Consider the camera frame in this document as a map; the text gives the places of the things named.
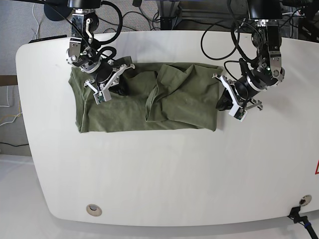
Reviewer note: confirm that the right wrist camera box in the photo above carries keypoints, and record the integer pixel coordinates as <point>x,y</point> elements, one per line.
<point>102,96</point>

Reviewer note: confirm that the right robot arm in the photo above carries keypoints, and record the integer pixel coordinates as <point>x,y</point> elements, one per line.
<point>91,56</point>

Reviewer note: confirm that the black flat bar on floor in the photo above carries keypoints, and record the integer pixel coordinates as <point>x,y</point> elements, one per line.
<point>47,38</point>

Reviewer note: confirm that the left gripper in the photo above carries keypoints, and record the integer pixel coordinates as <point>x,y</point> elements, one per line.
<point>236,92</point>

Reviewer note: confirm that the black metal frame post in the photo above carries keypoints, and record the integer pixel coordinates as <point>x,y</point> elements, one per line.
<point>169,11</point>

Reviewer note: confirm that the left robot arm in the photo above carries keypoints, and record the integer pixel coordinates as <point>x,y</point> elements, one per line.
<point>265,70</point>

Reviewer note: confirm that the left table cable grommet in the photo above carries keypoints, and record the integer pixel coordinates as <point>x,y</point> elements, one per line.
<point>94,210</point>

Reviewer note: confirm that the right table cable grommet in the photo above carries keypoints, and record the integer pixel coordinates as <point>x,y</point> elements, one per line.
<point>305,200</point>

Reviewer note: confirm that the olive green T-shirt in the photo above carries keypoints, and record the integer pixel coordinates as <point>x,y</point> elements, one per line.
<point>161,96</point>

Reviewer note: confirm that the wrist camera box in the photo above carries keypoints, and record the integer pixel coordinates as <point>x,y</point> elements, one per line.
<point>102,96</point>
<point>238,112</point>

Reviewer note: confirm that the red warning triangle sticker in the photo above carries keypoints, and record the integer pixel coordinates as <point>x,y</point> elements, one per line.
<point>317,169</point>

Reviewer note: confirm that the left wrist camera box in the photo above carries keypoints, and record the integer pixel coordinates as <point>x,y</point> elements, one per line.
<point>238,112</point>

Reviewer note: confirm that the black clamp with cable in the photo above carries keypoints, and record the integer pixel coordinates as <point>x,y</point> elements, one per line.
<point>303,220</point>

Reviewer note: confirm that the round black stand base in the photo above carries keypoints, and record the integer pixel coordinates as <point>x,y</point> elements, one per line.
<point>58,10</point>

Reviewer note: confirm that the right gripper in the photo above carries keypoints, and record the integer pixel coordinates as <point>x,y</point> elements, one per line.
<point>103,74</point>

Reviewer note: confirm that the table cable grommet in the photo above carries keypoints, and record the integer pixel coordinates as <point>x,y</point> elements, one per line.
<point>305,200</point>
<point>94,210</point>

